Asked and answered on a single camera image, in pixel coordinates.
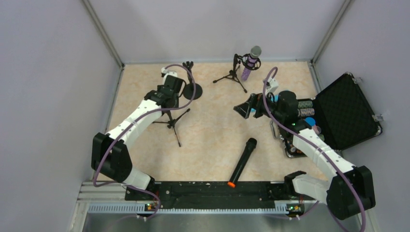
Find round base clamp stand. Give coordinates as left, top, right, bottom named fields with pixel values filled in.
left=182, top=61, right=203, bottom=100

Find tripod stand with clip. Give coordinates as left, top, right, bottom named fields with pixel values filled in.
left=153, top=108, right=191, bottom=147

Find tripod stand with shock mount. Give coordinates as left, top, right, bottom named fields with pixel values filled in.
left=213, top=54, right=248, bottom=93

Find purple glitter microphone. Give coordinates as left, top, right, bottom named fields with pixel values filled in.
left=241, top=45, right=262, bottom=81

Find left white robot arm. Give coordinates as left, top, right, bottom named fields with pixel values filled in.
left=91, top=71, right=185, bottom=190

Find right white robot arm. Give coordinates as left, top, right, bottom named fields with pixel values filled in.
left=233, top=91, right=376, bottom=220

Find blue plastic tube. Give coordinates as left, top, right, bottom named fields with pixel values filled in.
left=251, top=93, right=277, bottom=113

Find poker chip stacks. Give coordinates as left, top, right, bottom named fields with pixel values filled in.
left=298, top=101, right=315, bottom=117

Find black microphone orange end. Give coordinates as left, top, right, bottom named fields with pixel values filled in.
left=227, top=138, right=257, bottom=188

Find open black carrying case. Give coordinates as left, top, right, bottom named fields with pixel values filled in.
left=273, top=72, right=383, bottom=152

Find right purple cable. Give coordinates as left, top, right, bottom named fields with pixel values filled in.
left=262, top=66, right=366, bottom=232

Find purple cable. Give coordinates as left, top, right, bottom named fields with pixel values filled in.
left=262, top=66, right=366, bottom=232
left=92, top=64, right=197, bottom=221

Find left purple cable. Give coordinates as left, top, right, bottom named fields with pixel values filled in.
left=92, top=64, right=197, bottom=221

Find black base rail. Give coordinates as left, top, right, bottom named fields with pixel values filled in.
left=125, top=181, right=311, bottom=210

